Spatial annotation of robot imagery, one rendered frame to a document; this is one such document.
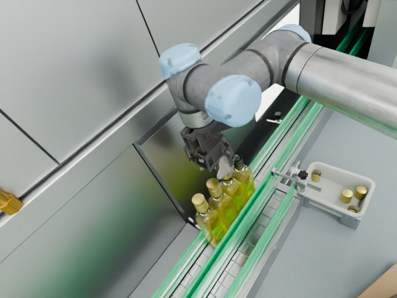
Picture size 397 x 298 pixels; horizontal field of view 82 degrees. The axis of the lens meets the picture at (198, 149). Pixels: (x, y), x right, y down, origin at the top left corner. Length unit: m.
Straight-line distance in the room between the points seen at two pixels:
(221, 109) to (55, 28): 0.31
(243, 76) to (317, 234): 0.76
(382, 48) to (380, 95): 1.12
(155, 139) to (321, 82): 0.39
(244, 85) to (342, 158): 0.93
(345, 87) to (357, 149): 0.91
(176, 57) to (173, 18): 0.23
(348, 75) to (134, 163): 0.49
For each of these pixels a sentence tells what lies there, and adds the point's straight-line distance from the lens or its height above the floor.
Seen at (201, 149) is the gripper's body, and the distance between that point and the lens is 0.52.
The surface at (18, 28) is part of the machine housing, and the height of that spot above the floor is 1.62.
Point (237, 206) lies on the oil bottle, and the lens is 0.78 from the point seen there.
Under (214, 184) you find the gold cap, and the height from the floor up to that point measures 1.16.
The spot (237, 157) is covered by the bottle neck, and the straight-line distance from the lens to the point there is 0.70.
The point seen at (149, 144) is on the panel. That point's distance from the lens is 0.59.
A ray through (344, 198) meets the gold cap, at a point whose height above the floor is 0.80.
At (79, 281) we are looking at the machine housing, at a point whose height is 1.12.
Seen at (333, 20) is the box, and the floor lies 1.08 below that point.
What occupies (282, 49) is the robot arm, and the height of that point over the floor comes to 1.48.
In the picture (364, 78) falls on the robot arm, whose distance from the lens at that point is 0.36.
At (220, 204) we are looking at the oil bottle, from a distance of 0.68.
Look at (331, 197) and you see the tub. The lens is 1.06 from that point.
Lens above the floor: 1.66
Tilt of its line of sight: 44 degrees down
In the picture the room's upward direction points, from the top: 22 degrees counter-clockwise
